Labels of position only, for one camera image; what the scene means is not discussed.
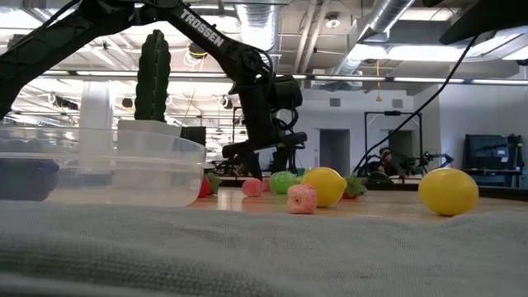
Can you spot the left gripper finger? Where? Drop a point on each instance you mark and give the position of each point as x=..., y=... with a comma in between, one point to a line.
x=253, y=165
x=283, y=158

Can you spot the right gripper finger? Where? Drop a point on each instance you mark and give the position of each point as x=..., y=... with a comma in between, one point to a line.
x=495, y=20

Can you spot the round light green toy fruit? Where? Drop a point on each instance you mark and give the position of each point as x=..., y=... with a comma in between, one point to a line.
x=283, y=182

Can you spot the yellow toy lemon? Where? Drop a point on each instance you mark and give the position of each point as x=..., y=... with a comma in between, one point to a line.
x=326, y=186
x=448, y=191

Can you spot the red toy strawberry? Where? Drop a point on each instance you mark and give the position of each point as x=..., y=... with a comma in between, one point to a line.
x=354, y=186
x=204, y=189

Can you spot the clear plastic tupperware container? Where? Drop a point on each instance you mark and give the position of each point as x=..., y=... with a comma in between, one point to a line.
x=103, y=181

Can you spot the purple toy grape bunch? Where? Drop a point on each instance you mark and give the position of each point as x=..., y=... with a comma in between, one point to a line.
x=24, y=181

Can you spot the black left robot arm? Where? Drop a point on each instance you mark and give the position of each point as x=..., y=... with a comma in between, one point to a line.
x=198, y=29

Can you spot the person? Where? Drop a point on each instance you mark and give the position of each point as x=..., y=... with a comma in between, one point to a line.
x=268, y=158
x=387, y=158

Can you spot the dark blue robot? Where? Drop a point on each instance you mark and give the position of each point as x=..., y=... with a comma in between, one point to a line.
x=367, y=165

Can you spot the grey woven cloth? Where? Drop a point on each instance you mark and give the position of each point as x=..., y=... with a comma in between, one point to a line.
x=264, y=255

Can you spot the black dome-shaped object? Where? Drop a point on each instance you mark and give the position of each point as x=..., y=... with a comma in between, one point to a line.
x=379, y=177

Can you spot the long ceiling light bar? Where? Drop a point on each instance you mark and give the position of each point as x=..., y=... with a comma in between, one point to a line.
x=350, y=78

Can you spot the white square plant pot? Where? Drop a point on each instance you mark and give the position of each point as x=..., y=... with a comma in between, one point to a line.
x=144, y=128

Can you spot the black ceiling spotlight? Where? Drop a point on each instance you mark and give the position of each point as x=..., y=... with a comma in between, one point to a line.
x=197, y=50

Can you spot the black monitor screen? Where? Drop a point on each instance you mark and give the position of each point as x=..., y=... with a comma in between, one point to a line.
x=491, y=152

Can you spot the tall green cactus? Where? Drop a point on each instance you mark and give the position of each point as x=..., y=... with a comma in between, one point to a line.
x=153, y=74

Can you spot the white round ceiling sensor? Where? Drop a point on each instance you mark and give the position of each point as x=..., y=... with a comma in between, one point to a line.
x=332, y=22

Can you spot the white column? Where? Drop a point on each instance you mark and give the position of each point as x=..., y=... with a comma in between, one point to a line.
x=95, y=107

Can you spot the black metal rig frame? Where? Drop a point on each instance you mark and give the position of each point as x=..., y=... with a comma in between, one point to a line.
x=233, y=119
x=392, y=113

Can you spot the grey wall vent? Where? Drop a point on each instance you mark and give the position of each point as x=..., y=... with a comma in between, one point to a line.
x=335, y=102
x=397, y=103

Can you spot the silver smooth air duct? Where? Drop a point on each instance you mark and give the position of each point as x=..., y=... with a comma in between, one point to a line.
x=383, y=16

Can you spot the black table edge frame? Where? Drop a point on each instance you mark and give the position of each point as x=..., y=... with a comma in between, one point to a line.
x=503, y=191

